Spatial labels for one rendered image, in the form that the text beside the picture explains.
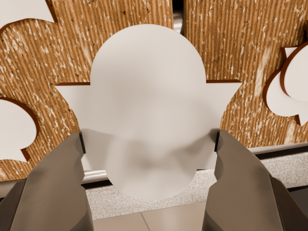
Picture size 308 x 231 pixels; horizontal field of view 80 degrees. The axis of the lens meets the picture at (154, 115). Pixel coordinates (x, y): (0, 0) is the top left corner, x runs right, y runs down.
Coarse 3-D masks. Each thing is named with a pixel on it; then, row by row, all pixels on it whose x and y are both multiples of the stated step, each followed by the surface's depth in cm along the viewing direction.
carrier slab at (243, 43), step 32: (192, 0) 19; (224, 0) 19; (256, 0) 19; (288, 0) 19; (192, 32) 20; (224, 32) 20; (256, 32) 21; (288, 32) 21; (224, 64) 22; (256, 64) 22; (256, 96) 24; (224, 128) 26; (256, 128) 26; (288, 128) 27
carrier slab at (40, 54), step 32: (64, 0) 18; (96, 0) 18; (128, 0) 19; (160, 0) 19; (32, 32) 19; (64, 32) 20; (96, 32) 20; (0, 64) 21; (32, 64) 21; (64, 64) 21; (0, 96) 22; (32, 96) 22; (64, 128) 25; (0, 160) 26; (32, 160) 27
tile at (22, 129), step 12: (0, 108) 22; (12, 108) 22; (24, 108) 22; (0, 120) 23; (12, 120) 23; (24, 120) 23; (36, 120) 24; (0, 132) 23; (12, 132) 24; (24, 132) 24; (36, 132) 24; (0, 144) 24; (12, 144) 24; (24, 144) 24; (0, 156) 25; (12, 156) 25; (24, 156) 25
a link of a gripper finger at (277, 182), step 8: (272, 184) 8; (280, 184) 8; (280, 192) 8; (288, 192) 8; (280, 200) 7; (288, 200) 7; (280, 208) 7; (288, 208) 7; (296, 208) 7; (280, 216) 7; (288, 216) 7; (296, 216) 7; (304, 216) 7; (288, 224) 7; (296, 224) 6; (304, 224) 6
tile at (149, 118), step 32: (128, 32) 10; (160, 32) 10; (96, 64) 11; (128, 64) 11; (160, 64) 11; (192, 64) 11; (64, 96) 12; (96, 96) 12; (128, 96) 12; (160, 96) 12; (192, 96) 12; (224, 96) 12; (96, 128) 13; (128, 128) 13; (160, 128) 13; (192, 128) 13; (96, 160) 14; (128, 160) 14; (160, 160) 14; (192, 160) 14; (128, 192) 16; (160, 192) 16
